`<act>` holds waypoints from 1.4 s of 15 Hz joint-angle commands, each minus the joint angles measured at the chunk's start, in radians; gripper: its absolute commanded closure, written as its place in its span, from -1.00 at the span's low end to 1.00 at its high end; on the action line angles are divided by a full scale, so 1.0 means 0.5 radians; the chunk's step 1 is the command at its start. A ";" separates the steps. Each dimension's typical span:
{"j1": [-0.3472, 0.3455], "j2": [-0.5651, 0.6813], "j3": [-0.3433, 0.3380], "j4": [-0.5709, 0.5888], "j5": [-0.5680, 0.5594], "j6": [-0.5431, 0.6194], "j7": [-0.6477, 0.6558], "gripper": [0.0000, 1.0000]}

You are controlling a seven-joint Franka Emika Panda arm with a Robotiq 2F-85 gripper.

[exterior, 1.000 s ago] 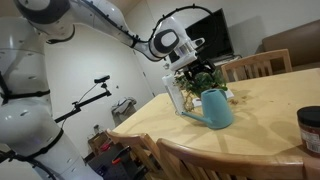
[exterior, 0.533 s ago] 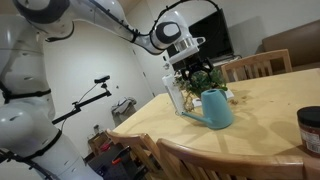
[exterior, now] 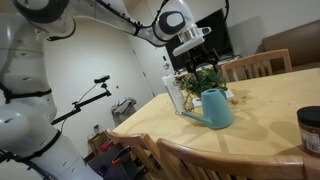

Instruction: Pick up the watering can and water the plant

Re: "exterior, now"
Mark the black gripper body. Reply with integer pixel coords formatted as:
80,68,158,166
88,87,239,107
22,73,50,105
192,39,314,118
185,44,212,64

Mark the teal plastic watering can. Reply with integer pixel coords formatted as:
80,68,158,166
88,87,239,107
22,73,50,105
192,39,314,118
183,89,233,129

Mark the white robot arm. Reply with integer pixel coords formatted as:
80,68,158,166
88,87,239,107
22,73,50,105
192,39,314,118
0,0,209,180

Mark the green potted plant terracotta pot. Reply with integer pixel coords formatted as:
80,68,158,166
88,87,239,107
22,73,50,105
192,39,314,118
175,68,227,97

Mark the dried brown plant sprig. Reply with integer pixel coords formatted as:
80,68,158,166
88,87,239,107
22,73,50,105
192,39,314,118
183,91,194,112

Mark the black flat screen television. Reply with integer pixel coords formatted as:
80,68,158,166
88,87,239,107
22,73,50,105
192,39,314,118
166,9,234,71

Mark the white paper towel roll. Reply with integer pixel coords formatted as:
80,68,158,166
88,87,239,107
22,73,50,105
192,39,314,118
162,74,184,114

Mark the wooden chair by armchair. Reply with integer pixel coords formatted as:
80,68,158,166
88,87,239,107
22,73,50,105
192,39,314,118
221,49,292,82

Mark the grey cloth bundle on floor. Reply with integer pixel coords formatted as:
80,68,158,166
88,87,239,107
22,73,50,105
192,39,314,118
111,97,137,116

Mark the brown leather sofa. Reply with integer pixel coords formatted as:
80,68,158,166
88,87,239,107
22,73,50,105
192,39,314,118
262,20,320,71

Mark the wooden chair right side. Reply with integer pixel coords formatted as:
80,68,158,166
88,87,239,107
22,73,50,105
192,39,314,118
106,130,169,180

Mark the wooden chair front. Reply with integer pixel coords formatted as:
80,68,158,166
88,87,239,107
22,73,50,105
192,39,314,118
156,138,320,180

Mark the dark lidded red jar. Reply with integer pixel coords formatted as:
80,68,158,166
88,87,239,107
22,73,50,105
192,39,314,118
297,106,320,158

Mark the camera on black stand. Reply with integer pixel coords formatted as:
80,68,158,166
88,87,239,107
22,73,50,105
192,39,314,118
51,75,111,125

